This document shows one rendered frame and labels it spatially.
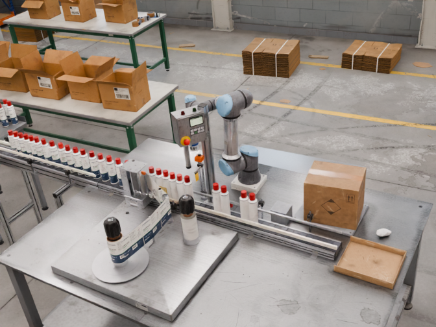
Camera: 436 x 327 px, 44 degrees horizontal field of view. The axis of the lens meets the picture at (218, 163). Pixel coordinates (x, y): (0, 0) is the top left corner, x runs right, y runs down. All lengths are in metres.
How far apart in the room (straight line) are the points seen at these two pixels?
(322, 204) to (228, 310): 0.81
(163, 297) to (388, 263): 1.17
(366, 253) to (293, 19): 5.95
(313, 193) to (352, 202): 0.21
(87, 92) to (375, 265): 3.12
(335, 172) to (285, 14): 5.67
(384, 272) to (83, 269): 1.57
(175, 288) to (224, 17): 6.66
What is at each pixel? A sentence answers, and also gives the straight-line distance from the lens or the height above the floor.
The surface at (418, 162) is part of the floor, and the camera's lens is 5.35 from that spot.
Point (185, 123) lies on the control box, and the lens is 3.00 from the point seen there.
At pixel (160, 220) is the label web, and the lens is 3.05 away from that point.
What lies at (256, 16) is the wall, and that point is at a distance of 8.75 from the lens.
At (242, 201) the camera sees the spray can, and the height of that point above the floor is 1.03.
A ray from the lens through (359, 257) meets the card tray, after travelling 2.97.
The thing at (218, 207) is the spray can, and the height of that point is 0.93.
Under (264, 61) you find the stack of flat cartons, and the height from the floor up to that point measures 0.19.
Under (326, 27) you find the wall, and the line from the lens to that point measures 8.38.
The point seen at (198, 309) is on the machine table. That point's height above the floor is 0.83.
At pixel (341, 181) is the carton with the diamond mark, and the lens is 3.01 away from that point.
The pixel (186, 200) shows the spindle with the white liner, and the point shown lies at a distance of 2.82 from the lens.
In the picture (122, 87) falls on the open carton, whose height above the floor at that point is 1.01.
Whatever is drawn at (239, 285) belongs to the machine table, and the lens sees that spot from 2.81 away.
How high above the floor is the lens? 2.82
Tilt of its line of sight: 32 degrees down
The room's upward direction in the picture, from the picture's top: 6 degrees counter-clockwise
